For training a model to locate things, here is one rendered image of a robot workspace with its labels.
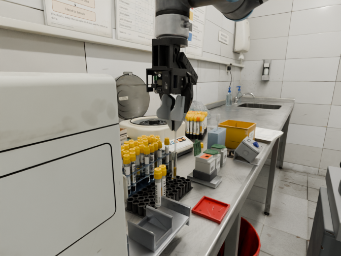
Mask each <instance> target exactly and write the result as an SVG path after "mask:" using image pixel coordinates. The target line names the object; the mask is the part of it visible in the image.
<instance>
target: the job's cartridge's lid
mask: <svg viewBox="0 0 341 256"><path fill-rule="evenodd" d="M193 149H194V156H197V155H199V154H200V153H201V144H200V141H198V139H196V140H195V143H194V144H193Z"/></svg>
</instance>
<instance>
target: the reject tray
mask: <svg viewBox="0 0 341 256"><path fill-rule="evenodd" d="M229 209H230V204H227V203H224V202H221V201H218V200H215V199H212V198H209V197H206V196H203V197H202V198H201V199H200V201H199V202H198V203H197V204H196V205H195V206H194V207H193V208H192V210H191V213H194V214H196V215H199V216H201V217H203V218H206V219H208V220H211V221H213V222H216V223H218V224H220V223H221V222H222V220H223V218H224V217H225V215H226V213H227V212H228V210H229Z"/></svg>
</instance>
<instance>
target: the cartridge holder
mask: <svg viewBox="0 0 341 256"><path fill-rule="evenodd" d="M187 178H188V179H191V181H195V182H198V183H201V184H204V185H207V186H210V187H213V188H216V187H217V186H218V184H219V183H220V182H221V181H222V178H223V177H222V176H218V175H217V169H216V168H215V170H214V171H212V172H211V173H210V174H208V173H204V172H201V171H197V170H195V169H194V170H193V171H192V172H191V173H190V174H189V175H187Z"/></svg>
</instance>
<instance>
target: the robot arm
mask: <svg viewBox="0 0 341 256"><path fill-rule="evenodd" d="M267 1H268V0H155V38H156V39H152V68H150V69H146V92H153V91H154V92H155V93H158V94H159V97H160V99H161V106H160V107H159V108H158V109H157V111H156V115H157V117H158V118H161V119H166V122H167V125H168V127H169V128H170V130H171V131H173V130H174V131H177V130H178V129H179V127H180V126H181V125H182V123H183V121H184V119H185V117H186V115H187V113H188V111H189V108H190V106H191V104H192V101H193V85H196V83H197V80H198V75H197V73H196V72H195V70H194V68H193V67H192V65H191V63H190V62H189V60H188V58H187V57H186V55H185V53H184V52H180V50H181V48H186V47H188V40H187V39H188V38H189V26H190V22H189V19H190V8H198V7H204V6H210V5H212V6H214V7H215V8H216V9H217V10H218V11H220V12H221V13H222V14H223V15H224V17H226V18H227V19H229V20H232V21H235V22H240V21H243V20H245V19H247V18H248V17H249V16H250V15H251V14H252V12H253V10H254V9H255V8H256V7H258V6H260V5H261V4H263V3H265V2H267ZM148 75H152V84H151V87H148ZM153 77H154V82H153ZM170 94H175V95H177V97H176V100H175V98H174V97H173V96H172V95H170ZM178 94H181V95H178ZM175 101H176V103H175ZM174 105H175V107H174ZM174 121H175V123H174Z"/></svg>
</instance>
